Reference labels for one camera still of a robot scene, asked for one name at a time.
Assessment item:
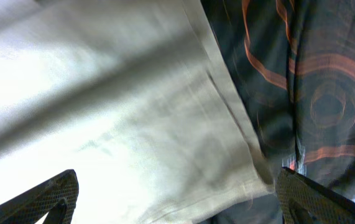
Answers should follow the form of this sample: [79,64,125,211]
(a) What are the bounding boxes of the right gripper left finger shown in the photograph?
[0,169,79,224]

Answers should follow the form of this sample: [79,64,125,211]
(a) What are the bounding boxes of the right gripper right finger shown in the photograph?
[275,167,355,224]

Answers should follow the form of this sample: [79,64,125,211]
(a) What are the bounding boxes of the khaki cargo shorts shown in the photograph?
[0,0,274,223]

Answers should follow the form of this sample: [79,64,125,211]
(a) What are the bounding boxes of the black patterned shirt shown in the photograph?
[200,0,355,224]

